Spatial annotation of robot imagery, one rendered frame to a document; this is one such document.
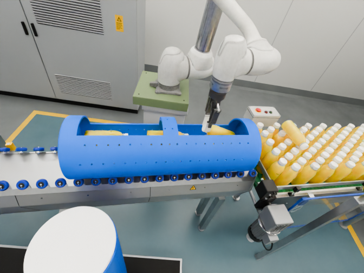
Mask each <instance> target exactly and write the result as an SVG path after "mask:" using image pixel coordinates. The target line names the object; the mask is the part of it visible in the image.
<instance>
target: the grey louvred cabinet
mask: <svg viewBox="0 0 364 273"><path fill-rule="evenodd" d="M145 13H146V0H0V94H1V95H8V96H16V97H21V98H29V99H36V100H43V101H51V102H59V103H66V104H71V105H78V106H86V107H94V108H101V109H109V110H113V111H121V112H128V113H136V114H137V113H138V111H139V108H140V105H135V104H133V94H134V92H135V89H136V87H137V84H138V82H139V79H140V76H141V74H142V71H145Z"/></svg>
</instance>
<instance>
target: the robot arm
mask: <svg viewBox="0 0 364 273"><path fill-rule="evenodd" d="M222 12H223V13H224V14H226V15H227V17H228V18H229V19H230V20H231V21H232V22H233V23H234V24H235V25H236V26H237V27H238V29H239V30H240V31H241V32H242V34H243V36H244V37H243V36H241V35H227V36H225V37H224V38H223V40H222V42H221V44H220V46H219V48H218V50H217V53H216V57H215V58H213V53H212V51H211V46H212V43H213V39H214V37H215V34H216V31H217V28H218V24H219V21H220V18H221V15H222ZM280 61H281V55H280V53H279V51H278V50H277V49H275V48H273V47H272V46H271V45H270V44H269V43H268V41H267V39H265V38H261V36H260V34H259V32H258V30H257V28H256V26H255V25H254V23H253V22H252V20H251V19H250V18H249V16H248V15H247V14H246V13H245V12H244V10H243V9H242V8H241V7H240V6H239V5H238V3H237V2H236V1H235V0H207V1H206V5H205V9H204V13H203V18H202V20H201V24H200V28H199V33H198V37H197V41H196V45H194V46H193V47H192V48H191V49H190V51H189V52H188V54H187V55H184V53H183V52H182V51H181V50H180V49H179V48H176V47H167V48H166V49H165V50H164V51H163V52H162V54H161V56H160V59H159V64H158V79H156V80H155V81H151V82H150V84H149V85H150V86H152V87H156V90H155V93H156V94H169V95H177V96H181V91H180V81H182V80H184V79H191V80H193V79H203V78H206V77H208V76H210V75H212V77H211V81H210V91H209V95H208V99H207V103H206V107H205V111H206V112H205V114H206V115H205V118H204V121H203V124H202V126H203V125H206V127H205V130H204V132H210V130H211V127H212V125H215V124H216V121H217V119H218V117H219V114H220V112H221V111H222V109H219V106H220V102H221V101H222V100H224V99H225V97H226V94H227V92H229V91H230V88H231V85H232V83H233V80H234V78H235V77H239V76H242V75H248V76H258V75H265V74H268V73H270V72H272V71H273V70H275V69H276V68H277V67H278V66H279V64H280Z"/></svg>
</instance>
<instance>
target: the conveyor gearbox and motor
mask: <svg viewBox="0 0 364 273"><path fill-rule="evenodd" d="M293 223H294V221H293V220H292V218H291V216H290V214H289V212H288V210H287V208H286V206H285V205H284V204H279V205H277V204H269V205H267V206H266V207H264V208H263V210H262V211H261V212H260V213H259V215H258V218H257V219H256V220H255V221H254V222H253V223H252V224H251V225H250V226H249V227H248V234H249V236H250V238H251V239H252V240H253V241H255V242H262V244H263V246H264V248H265V249H266V250H267V251H270V250H271V249H272V247H273V244H274V243H275V242H277V241H278V240H279V239H278V236H277V234H279V233H280V232H281V231H283V230H284V229H286V228H287V227H289V226H290V225H292V224H293ZM263 242H264V243H263ZM268 244H271V248H270V249H267V248H266V247H265V245H268Z"/></svg>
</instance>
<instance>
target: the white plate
mask: <svg viewBox="0 0 364 273"><path fill-rule="evenodd" d="M115 244H116V232H115V227H114V224H113V222H112V220H111V219H110V218H109V216H108V215H107V214H106V213H104V212H103V211H101V210H99V209H97V208H95V207H90V206H79V207H74V208H71V209H67V210H65V211H62V212H60V213H59V214H57V215H55V216H54V217H53V218H51V219H50V220H48V221H47V222H46V223H45V224H44V225H43V226H42V227H41V228H40V229H39V230H38V231H37V232H36V234H35V235H34V237H33V239H32V240H31V242H30V244H29V246H28V248H27V251H26V254H25V258H24V273H103V272H104V271H105V269H106V268H107V266H108V265H109V263H110V261H111V259H112V256H113V253H114V250H115Z"/></svg>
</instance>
